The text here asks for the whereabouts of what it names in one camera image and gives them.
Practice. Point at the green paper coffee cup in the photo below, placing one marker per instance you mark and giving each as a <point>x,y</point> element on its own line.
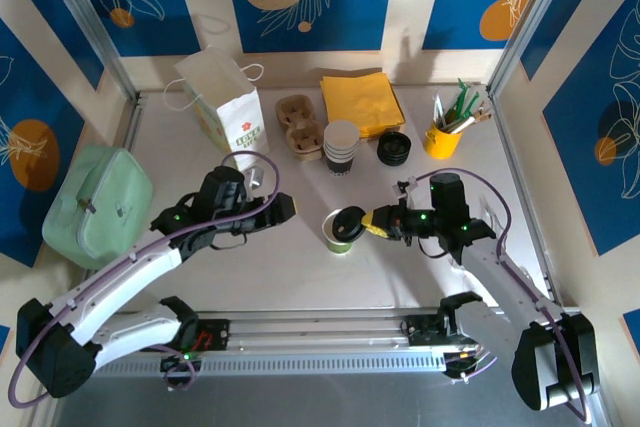
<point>340,246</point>

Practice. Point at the floral white paper bag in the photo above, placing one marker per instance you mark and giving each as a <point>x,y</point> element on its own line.
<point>240,117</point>

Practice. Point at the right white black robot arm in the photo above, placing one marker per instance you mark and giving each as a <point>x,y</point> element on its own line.
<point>500,272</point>

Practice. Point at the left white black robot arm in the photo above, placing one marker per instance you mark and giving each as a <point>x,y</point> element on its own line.
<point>125,267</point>

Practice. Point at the stack of cardboard cup carriers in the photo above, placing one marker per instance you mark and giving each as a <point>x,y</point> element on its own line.
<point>300,139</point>

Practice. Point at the stack of paper cups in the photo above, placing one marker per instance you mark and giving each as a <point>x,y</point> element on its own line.
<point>341,157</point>

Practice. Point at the yellow utensil holder cup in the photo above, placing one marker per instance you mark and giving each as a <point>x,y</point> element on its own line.
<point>442,143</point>

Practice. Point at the stack of black cup lids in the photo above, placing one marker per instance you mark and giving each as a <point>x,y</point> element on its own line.
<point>395,148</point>

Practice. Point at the green plastic stirrer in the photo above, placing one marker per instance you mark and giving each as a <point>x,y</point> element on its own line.
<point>473,103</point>
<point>465,94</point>

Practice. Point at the stack of yellow napkins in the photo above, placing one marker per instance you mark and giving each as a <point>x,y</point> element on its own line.
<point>360,102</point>

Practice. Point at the mint green zipper pouch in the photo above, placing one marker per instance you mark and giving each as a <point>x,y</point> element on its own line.
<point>100,197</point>

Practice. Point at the black controller board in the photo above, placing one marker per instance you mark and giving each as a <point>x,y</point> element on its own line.
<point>177,367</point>
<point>460,366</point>

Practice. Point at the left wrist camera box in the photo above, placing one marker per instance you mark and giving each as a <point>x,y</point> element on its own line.
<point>255,177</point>

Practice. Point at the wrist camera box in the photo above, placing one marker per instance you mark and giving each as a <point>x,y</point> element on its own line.
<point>255,177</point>
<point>406,188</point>

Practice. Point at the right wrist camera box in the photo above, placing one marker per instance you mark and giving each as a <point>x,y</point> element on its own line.
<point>406,188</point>

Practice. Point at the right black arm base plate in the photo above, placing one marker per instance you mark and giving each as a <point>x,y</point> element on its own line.
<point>422,331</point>

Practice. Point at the aluminium front rail beam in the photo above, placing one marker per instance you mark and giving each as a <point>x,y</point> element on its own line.
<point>320,327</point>

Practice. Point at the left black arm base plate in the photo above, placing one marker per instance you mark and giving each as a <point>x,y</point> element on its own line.
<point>215,334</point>

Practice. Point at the aluminium frame post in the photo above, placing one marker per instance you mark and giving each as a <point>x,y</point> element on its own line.
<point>85,17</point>
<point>530,17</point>

